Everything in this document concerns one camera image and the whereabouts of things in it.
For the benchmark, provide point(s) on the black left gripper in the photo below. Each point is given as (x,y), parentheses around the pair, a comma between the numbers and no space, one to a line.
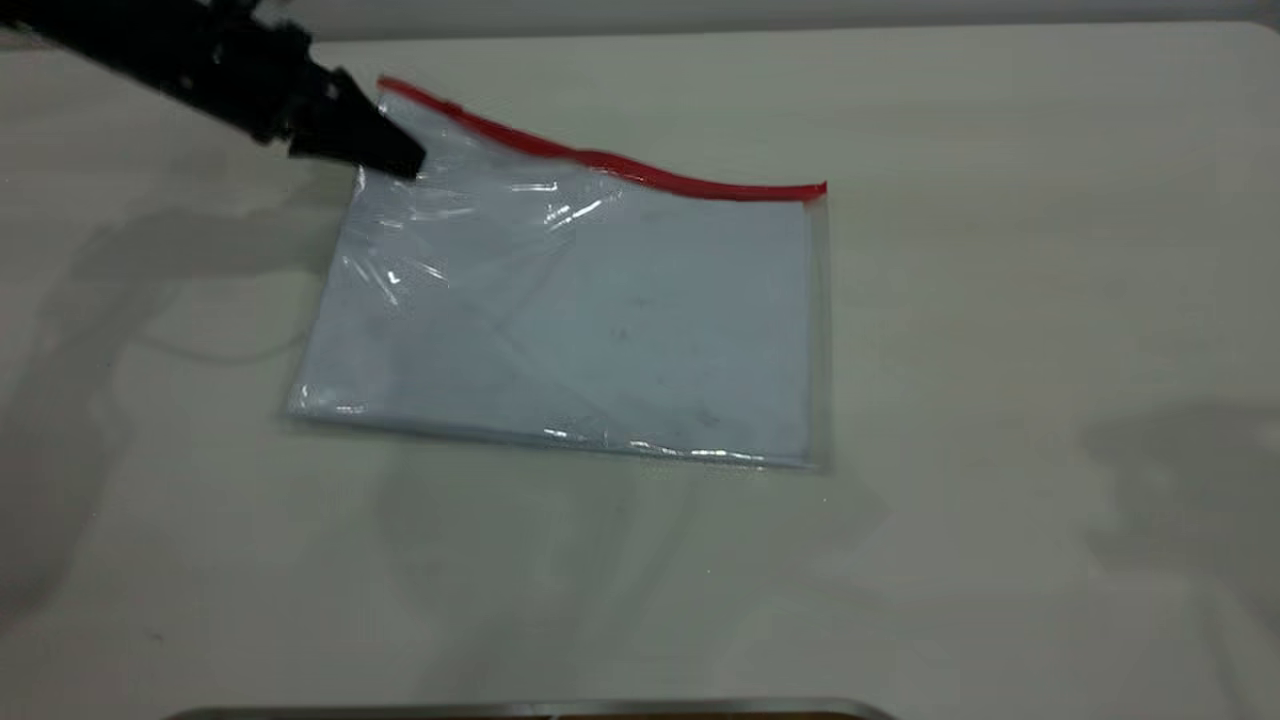
(255,75)

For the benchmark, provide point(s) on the clear plastic red-zipper bag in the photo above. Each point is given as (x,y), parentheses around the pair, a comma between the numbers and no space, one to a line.
(700,185)

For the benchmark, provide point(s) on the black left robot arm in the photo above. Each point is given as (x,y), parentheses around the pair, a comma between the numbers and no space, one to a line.
(100,40)

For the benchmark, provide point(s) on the white paper sheets stack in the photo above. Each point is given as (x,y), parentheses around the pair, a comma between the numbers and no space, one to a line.
(600,340)

